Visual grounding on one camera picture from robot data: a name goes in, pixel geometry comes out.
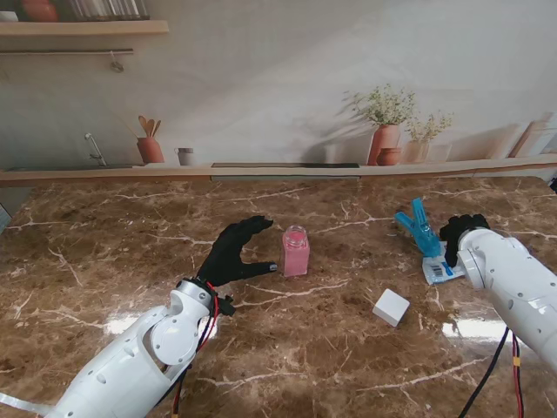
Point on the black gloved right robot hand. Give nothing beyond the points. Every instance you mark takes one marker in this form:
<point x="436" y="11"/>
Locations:
<point x="457" y="231"/>

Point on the long wooden counter ledge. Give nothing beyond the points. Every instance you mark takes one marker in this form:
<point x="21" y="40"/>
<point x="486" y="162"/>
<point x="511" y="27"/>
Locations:
<point x="130" y="174"/>

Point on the round terracotta jar on shelf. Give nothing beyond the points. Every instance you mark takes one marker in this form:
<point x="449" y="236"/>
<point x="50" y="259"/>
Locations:
<point x="39" y="9"/>

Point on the clear bottle with pink seasoning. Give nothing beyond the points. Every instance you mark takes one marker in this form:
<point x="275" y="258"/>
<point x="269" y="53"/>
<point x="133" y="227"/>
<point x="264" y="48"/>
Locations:
<point x="296" y="261"/>

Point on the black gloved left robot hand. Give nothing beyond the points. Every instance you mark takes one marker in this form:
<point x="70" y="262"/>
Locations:
<point x="226" y="261"/>

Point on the white blue salt bag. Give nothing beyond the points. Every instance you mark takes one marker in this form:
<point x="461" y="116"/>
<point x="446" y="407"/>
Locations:
<point x="437" y="272"/>

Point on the blue plastic bag clip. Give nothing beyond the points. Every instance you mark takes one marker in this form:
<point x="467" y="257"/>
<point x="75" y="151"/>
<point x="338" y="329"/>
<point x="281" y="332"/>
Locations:
<point x="424" y="237"/>

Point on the small round terracotta pot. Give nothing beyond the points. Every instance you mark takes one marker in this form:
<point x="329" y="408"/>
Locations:
<point x="389" y="157"/>

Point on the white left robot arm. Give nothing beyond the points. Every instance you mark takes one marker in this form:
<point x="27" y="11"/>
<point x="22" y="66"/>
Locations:
<point x="130" y="366"/>

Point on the leaning wooden cutting boards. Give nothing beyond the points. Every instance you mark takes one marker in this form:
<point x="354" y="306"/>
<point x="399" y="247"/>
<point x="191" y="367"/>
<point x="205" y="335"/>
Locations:
<point x="531" y="139"/>

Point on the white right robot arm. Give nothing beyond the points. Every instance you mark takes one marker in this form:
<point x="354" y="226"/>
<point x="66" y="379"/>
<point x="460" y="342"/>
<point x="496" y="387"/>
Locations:
<point x="509" y="278"/>

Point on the pale vase with flowers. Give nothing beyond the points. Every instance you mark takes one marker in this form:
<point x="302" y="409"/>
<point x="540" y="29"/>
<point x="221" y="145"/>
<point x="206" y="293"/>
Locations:
<point x="420" y="150"/>

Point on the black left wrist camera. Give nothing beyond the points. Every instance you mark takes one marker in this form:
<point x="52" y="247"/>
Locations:
<point x="226" y="306"/>

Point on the glass jars on shelf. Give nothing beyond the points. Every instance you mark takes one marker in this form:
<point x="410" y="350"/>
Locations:
<point x="109" y="8"/>

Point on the white square bottle cap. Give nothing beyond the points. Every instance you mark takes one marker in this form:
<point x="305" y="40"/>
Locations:
<point x="391" y="307"/>

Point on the wooden wall shelf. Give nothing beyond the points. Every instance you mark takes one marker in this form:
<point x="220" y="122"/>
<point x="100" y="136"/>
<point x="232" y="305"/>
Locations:
<point x="87" y="28"/>

